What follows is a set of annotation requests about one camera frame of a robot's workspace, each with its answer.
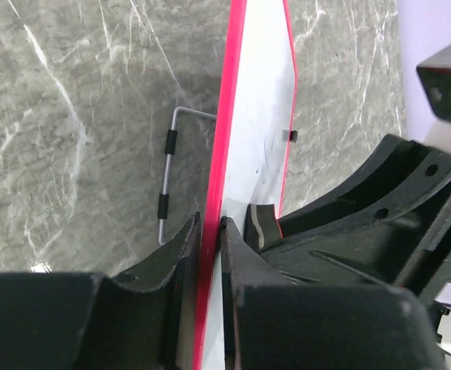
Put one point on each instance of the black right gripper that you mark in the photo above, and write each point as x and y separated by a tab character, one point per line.
388	223

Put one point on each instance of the metal wire whiteboard stand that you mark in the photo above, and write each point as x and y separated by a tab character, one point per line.
170	147

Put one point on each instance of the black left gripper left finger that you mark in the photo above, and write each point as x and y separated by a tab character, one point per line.
166	284

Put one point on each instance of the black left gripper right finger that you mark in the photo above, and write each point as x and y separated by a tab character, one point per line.
254	328

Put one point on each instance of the pink-framed whiteboard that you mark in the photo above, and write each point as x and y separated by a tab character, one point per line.
251	146

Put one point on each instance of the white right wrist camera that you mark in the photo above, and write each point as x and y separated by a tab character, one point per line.
435	76

